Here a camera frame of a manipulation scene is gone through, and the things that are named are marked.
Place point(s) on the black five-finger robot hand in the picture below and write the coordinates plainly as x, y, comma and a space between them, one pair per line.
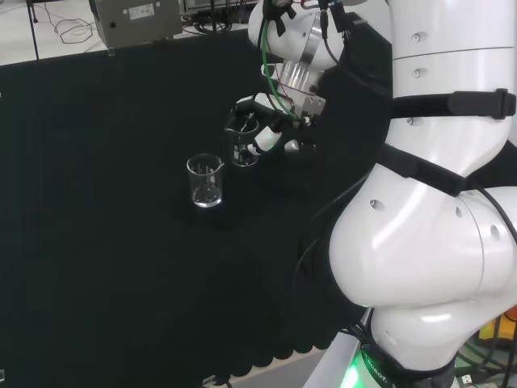
282, 135

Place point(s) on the small clear glass beaker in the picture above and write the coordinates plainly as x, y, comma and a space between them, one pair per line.
242, 155

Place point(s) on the clear glass beaker with graduations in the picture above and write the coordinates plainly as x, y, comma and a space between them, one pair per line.
206, 186

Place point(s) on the grey metal equipment box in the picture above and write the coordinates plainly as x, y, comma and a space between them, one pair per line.
135, 20

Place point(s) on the black bench cloth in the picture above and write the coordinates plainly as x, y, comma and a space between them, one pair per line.
101, 202

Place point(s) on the yellow stop button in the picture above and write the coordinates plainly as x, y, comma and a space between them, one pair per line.
503, 323

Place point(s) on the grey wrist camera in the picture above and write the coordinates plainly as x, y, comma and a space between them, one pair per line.
262, 101

